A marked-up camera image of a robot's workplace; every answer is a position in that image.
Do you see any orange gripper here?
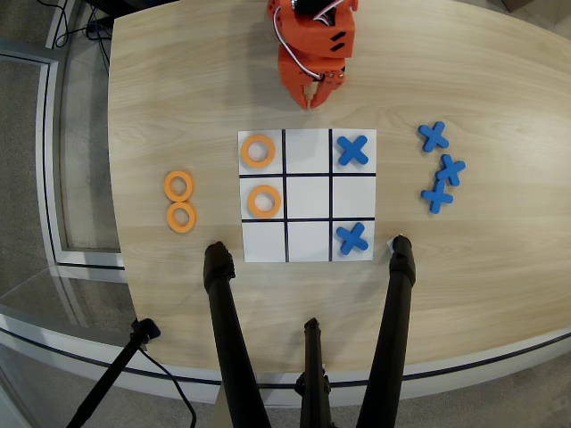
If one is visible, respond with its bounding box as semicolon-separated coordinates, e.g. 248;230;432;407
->
277;43;348;111

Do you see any orange foam ring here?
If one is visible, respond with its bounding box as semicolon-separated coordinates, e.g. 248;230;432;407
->
162;170;196;203
246;185;283;220
240;134;277;169
166;202;198;234

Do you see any blue foam cross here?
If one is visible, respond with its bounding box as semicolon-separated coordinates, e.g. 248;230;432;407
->
420;179;455;215
335;135;370;168
435;153;468;187
417;120;451;153
335;222;370;258

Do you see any white tic-tac-toe board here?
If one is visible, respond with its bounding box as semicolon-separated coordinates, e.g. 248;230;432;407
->
237;128;378;264

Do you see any thick black tripod leg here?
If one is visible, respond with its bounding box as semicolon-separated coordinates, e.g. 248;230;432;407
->
203;241;272;428
355;235;418;428

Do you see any short black tripod leg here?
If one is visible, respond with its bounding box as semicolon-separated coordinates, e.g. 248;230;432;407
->
294;317;334;428

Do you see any thin black stand pole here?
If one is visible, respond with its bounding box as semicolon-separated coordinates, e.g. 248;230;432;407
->
65;317;161;428

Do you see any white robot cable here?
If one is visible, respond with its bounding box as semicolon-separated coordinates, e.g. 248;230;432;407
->
272;3;336;82

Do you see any black cable bundle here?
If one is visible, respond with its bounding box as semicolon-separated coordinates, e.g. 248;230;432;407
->
46;0;113;68

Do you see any grey metal floor frame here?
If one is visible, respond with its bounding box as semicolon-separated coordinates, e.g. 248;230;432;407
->
0;37;127;271

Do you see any black floor cable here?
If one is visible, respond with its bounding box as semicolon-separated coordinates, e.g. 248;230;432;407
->
137;346;198;428

